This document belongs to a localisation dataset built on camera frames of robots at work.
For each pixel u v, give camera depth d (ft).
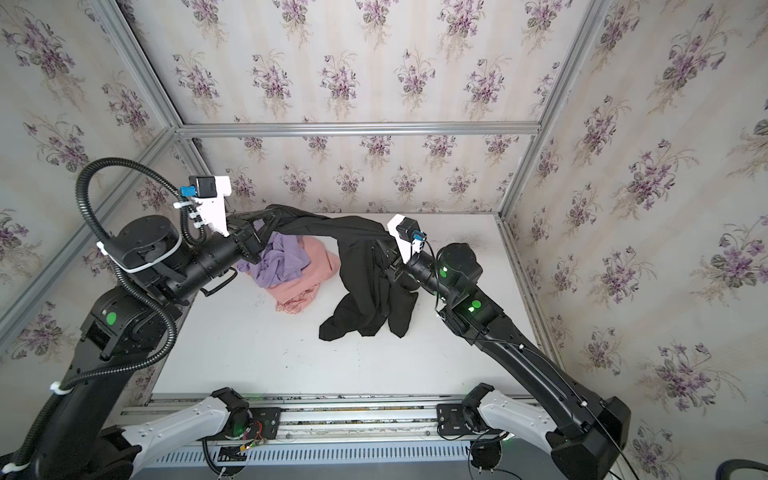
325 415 3.97
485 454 2.33
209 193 1.38
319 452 2.30
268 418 2.41
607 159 2.40
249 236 1.43
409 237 1.64
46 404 1.11
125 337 1.14
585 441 1.21
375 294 2.41
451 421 2.39
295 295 3.06
